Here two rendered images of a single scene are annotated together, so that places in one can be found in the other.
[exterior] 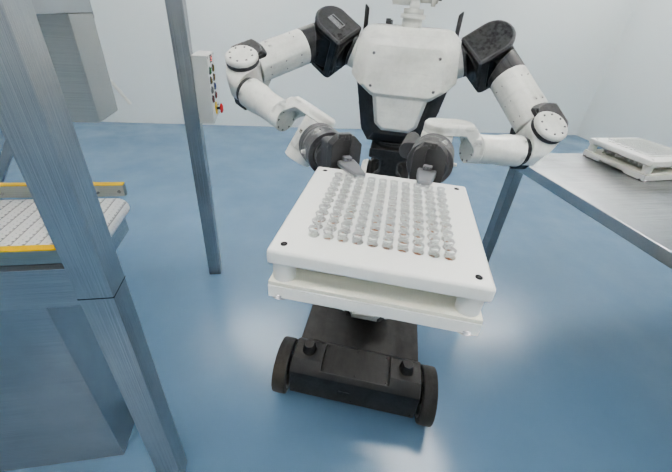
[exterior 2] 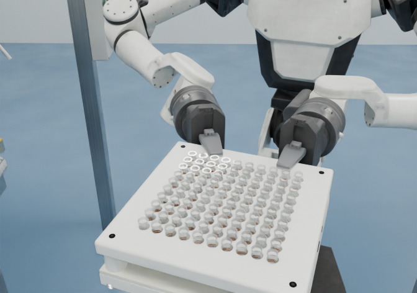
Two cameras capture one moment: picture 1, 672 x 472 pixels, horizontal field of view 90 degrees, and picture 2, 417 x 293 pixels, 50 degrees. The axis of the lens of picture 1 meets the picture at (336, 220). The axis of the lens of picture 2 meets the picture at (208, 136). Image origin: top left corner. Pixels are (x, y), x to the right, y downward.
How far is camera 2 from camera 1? 0.20 m
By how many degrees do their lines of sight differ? 10
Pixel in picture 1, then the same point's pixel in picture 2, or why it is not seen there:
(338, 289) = (163, 283)
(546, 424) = not seen: outside the picture
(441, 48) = not seen: outside the picture
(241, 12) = not seen: outside the picture
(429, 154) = (298, 130)
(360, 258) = (179, 256)
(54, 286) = not seen: outside the picture
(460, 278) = (272, 284)
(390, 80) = (288, 24)
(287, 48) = not seen: outside the picture
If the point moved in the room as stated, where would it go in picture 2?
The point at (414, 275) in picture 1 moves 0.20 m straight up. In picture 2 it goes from (226, 278) to (231, 105)
